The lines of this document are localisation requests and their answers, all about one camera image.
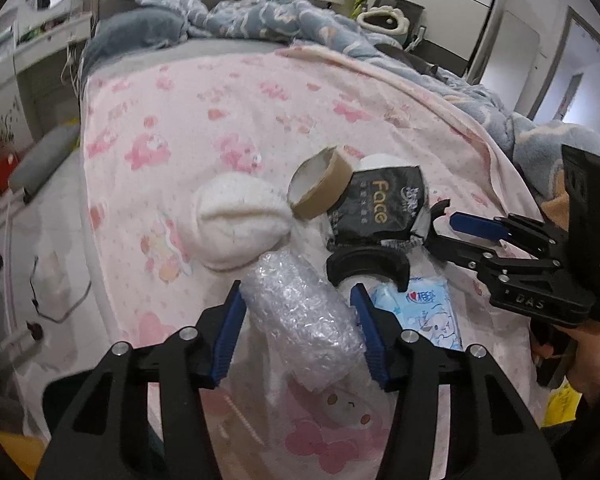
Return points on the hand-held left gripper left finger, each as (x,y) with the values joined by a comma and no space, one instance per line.
(225,340)

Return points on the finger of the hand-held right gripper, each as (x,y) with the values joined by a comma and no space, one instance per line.
(475,222)
(450,247)

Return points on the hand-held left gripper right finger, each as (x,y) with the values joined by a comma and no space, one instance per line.
(372,340)

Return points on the clear bubble wrap roll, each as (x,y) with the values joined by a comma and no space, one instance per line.
(300,315)

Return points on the black tissue packet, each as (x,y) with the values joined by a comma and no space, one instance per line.
(375,200)

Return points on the white fluffy sock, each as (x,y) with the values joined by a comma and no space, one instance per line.
(235,220)

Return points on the blue and white tissue packet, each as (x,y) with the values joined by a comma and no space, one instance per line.
(425,310)

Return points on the black curved plastic piece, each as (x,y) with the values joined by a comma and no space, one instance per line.
(340,267)

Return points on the white round object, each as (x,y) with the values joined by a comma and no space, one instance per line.
(380,161)

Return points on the brown tape roll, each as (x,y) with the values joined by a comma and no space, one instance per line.
(325,195)

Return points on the yellow sheet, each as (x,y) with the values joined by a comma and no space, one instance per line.
(562,402)

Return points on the black chair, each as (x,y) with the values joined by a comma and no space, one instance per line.
(412,10)

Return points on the pink printed blanket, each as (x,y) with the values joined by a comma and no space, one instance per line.
(205,110)

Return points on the grey padded stool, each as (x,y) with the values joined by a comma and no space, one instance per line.
(45,155)

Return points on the red box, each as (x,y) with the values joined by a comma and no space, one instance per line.
(5,172)

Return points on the blue-grey printed duvet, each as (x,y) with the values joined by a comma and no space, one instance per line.
(280,15)

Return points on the grey bed sheet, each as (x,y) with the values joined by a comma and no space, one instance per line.
(205,50)

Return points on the grey-blue pillow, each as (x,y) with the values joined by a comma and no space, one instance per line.
(130,35)

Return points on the white vanity desk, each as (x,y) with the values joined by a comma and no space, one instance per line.
(45,50)

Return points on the white door frame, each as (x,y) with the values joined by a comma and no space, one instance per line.
(580,50)

